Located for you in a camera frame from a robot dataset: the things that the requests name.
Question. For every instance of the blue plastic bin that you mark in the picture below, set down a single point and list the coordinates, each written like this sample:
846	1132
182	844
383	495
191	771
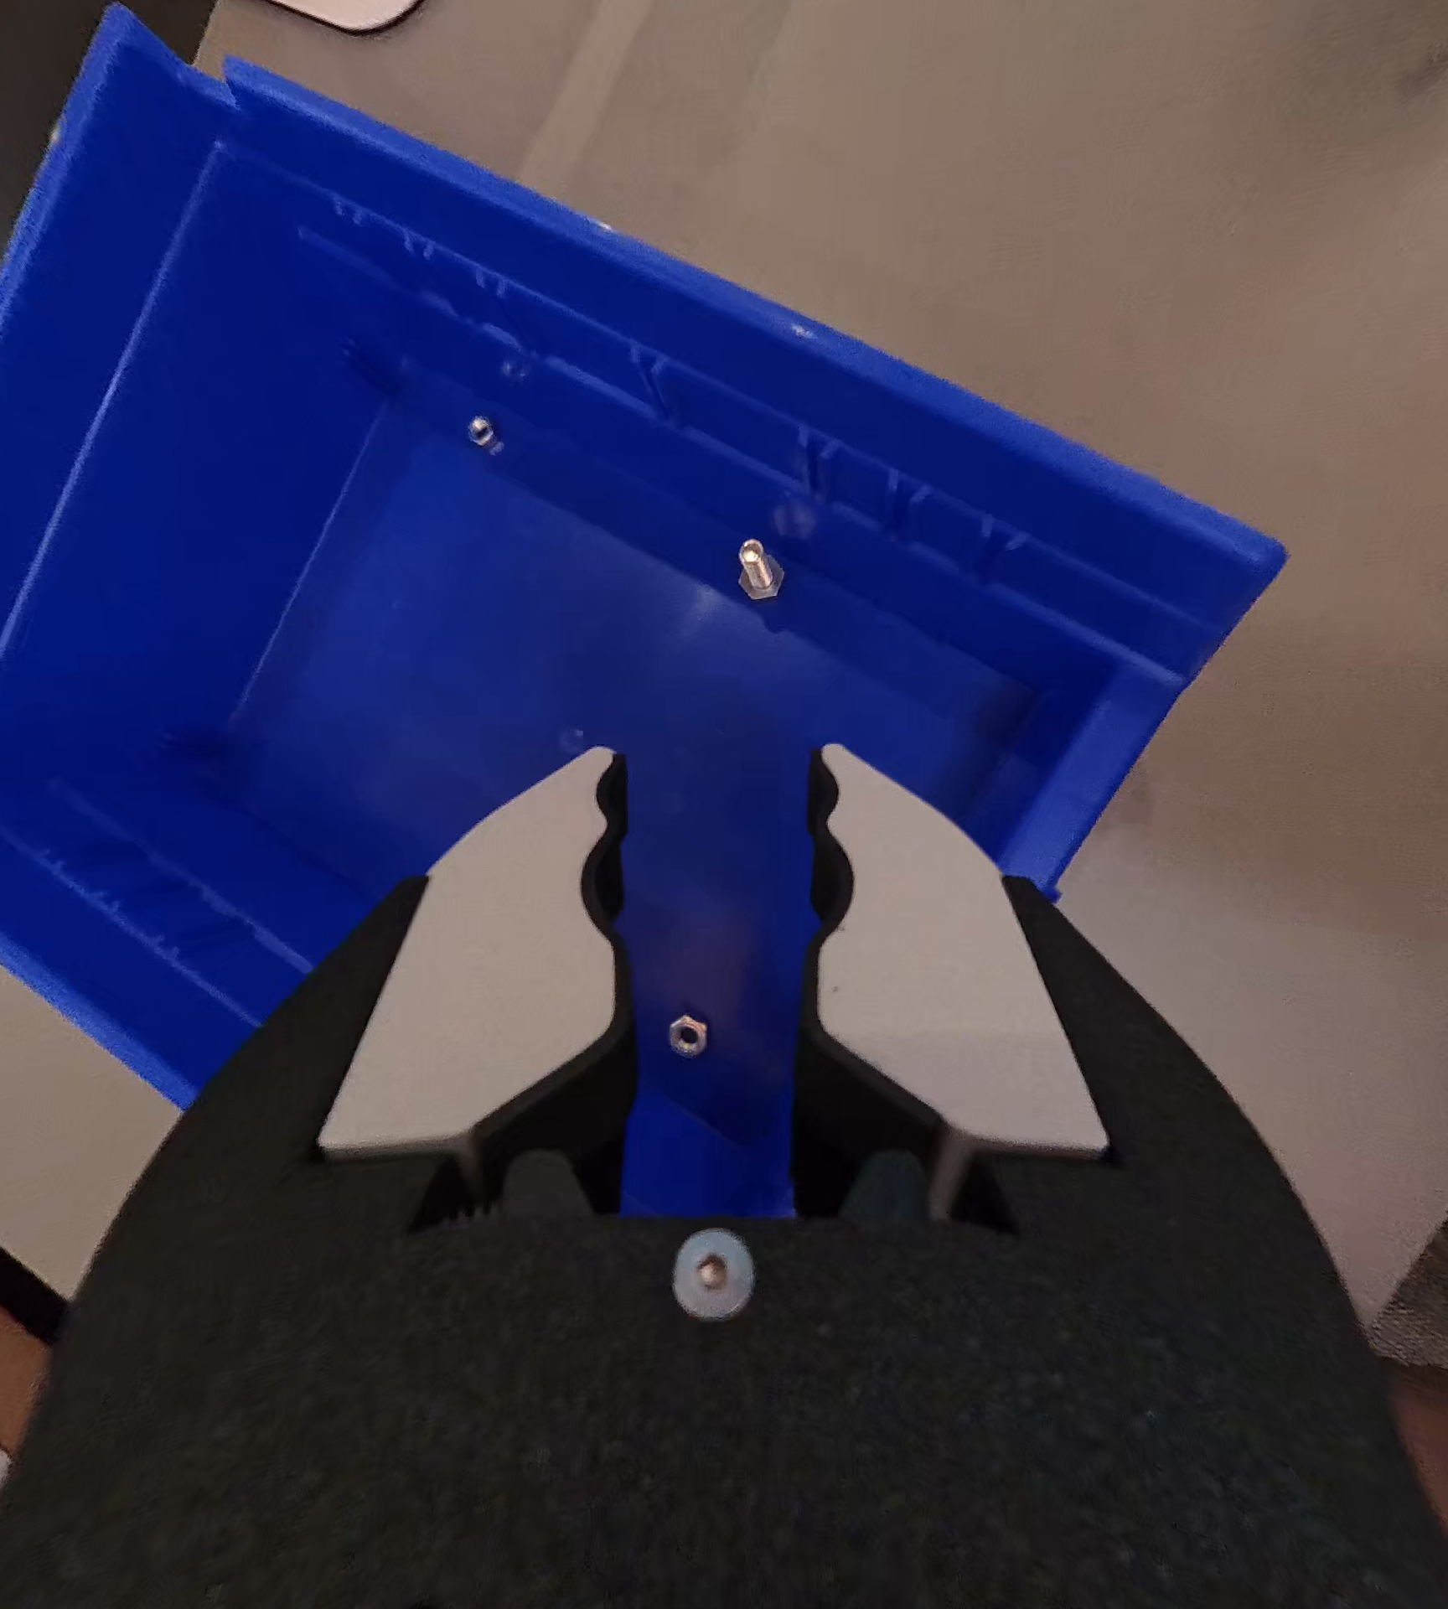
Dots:
296	565

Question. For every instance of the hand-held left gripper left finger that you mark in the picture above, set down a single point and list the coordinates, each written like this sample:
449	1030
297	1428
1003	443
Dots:
485	1006

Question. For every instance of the small steel hex nut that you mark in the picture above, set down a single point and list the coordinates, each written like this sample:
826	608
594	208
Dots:
686	1034

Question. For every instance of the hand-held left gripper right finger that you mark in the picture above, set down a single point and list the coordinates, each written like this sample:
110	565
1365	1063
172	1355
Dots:
951	1006

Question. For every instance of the short thick steel bolt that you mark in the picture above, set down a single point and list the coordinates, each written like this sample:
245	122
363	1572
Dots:
756	574

